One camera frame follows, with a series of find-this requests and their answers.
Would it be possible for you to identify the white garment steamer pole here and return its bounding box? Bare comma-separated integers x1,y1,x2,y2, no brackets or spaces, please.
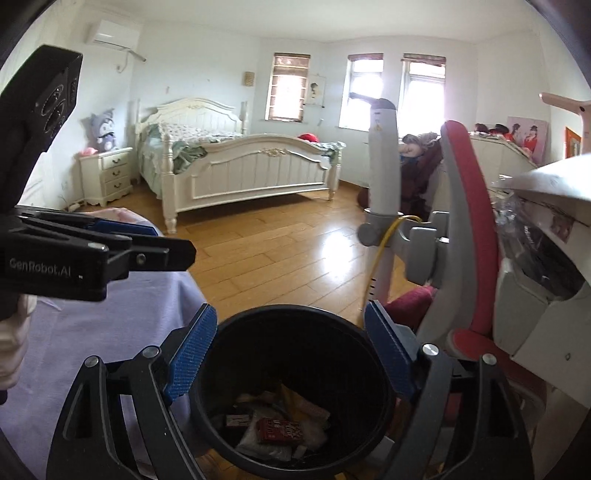
348,91,403,306

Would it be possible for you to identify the black trash bin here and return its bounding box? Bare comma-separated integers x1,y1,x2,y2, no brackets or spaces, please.
190,305,398,478

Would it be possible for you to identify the green ruffled bedding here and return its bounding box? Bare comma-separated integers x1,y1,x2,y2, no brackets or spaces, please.
141,122,245,185

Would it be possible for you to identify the white air conditioner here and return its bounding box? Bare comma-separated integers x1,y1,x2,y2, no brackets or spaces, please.
87,19,141,49

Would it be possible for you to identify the pink picture with figures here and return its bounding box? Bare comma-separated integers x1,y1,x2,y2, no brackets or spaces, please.
505,115,550,165

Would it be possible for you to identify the purple plush toy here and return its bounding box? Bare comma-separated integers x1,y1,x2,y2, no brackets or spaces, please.
83,108,119,153

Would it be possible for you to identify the wall poster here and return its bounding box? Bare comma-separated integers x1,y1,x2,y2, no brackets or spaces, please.
307,75,328,108

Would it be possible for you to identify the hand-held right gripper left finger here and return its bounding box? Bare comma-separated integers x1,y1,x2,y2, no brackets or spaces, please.
46,303,218,480

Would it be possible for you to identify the narrow bright window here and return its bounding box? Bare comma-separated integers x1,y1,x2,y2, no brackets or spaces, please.
338,53,385,130

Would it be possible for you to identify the white wooden bed frame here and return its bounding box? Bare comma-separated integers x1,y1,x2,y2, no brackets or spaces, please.
135,97,345,234

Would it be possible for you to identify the orange framed picture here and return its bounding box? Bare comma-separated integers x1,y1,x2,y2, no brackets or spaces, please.
564,127,583,160

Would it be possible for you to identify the dark chair with clothes pile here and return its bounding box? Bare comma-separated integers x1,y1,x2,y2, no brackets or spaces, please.
358,131,445,209

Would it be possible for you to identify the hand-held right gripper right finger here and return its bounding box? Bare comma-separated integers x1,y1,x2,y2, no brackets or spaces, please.
364,300,534,480

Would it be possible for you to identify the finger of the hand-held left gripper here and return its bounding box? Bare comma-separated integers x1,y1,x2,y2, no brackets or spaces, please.
104,235,197,283
18,210,160,245

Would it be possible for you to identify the window with brown blind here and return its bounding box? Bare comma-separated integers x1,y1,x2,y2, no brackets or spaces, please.
265,52,311,123

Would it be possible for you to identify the red and grey office chair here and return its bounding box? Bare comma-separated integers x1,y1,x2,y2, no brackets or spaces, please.
383,120,551,480

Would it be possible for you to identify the clear plastic bag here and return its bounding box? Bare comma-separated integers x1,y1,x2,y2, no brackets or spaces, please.
492,175,580,298

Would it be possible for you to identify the white nightstand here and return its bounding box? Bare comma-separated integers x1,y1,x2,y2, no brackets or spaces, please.
78,147,134,208

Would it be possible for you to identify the bright double window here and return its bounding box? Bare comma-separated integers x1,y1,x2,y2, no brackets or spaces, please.
399,53,447,136

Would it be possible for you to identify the yellow cable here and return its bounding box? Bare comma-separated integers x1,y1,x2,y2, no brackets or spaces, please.
359,215,423,315

